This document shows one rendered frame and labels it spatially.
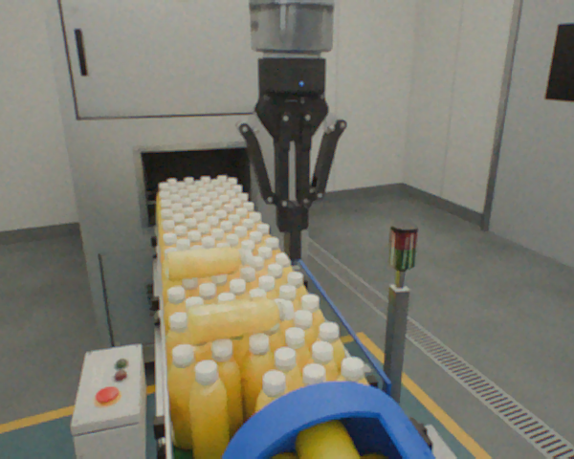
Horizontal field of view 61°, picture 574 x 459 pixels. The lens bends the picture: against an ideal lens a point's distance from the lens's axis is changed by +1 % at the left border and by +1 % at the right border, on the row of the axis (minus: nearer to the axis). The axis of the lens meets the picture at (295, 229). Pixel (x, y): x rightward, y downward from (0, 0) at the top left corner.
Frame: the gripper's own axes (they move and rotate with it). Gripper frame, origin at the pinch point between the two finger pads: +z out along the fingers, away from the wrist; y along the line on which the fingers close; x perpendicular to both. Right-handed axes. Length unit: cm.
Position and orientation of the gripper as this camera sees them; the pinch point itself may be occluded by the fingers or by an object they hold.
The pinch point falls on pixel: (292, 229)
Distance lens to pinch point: 59.7
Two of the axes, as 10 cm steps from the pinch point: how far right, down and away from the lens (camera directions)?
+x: 2.8, 3.3, -9.0
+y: -9.6, 1.0, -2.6
